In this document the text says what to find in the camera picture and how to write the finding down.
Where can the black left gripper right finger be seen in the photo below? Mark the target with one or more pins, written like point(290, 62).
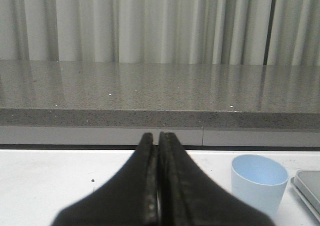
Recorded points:
point(189, 197)

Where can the silver electronic kitchen scale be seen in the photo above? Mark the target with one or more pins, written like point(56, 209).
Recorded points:
point(306, 184)

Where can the grey stone counter ledge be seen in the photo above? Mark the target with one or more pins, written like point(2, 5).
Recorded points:
point(51, 93)

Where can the white pleated curtain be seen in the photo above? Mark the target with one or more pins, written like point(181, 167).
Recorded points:
point(255, 32)

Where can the light blue plastic cup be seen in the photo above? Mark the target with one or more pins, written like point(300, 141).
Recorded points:
point(259, 182)

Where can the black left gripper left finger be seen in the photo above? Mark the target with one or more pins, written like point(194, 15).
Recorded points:
point(128, 198)

